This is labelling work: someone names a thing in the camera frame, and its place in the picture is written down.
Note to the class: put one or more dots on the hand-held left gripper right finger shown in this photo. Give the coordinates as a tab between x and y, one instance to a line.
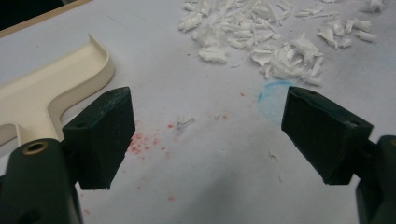
323	140

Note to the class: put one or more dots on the white board sheet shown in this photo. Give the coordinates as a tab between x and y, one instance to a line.
211	149

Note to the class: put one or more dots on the wooden table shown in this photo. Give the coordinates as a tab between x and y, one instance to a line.
31	22

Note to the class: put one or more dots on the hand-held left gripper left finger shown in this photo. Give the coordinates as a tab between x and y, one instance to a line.
99	140

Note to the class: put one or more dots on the cream plastic dustpan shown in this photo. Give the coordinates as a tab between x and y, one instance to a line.
46	84

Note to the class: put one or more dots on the pile of white paper scraps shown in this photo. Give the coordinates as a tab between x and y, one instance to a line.
214	54

